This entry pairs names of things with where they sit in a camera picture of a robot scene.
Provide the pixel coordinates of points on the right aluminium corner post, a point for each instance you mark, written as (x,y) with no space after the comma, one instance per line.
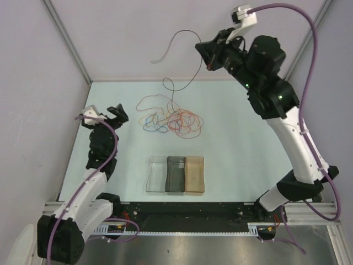
(318,20)

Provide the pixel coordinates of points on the aluminium corner post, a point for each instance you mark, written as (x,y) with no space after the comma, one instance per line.
(318,20)
(64,35)

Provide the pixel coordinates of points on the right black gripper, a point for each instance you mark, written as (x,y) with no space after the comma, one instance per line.
(212,50)

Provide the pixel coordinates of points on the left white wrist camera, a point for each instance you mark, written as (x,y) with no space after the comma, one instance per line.
(92,116)

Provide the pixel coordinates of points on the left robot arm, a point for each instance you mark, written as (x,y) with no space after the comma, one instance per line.
(62,236)

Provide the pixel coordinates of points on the amber plastic bin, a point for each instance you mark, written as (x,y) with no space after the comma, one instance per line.
(194,174)

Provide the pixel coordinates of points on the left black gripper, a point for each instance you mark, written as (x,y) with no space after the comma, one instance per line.
(117,122)

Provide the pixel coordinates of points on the left aluminium corner post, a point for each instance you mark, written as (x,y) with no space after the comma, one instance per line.
(64,35)

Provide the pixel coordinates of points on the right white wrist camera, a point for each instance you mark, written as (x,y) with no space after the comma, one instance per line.
(242,21)

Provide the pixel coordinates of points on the clear plastic bin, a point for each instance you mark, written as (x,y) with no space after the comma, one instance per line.
(157,174)

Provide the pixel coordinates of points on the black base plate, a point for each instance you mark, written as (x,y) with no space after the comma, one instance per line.
(194,217)

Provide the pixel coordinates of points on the dark grey plastic bin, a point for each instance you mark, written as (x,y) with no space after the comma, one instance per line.
(175,181)

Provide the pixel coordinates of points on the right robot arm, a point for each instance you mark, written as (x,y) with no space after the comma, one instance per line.
(275,100)

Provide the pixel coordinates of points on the aluminium frame rail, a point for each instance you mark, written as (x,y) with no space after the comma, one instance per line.
(301,214)

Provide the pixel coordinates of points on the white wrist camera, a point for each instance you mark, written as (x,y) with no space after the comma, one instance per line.
(92,116)
(242,21)

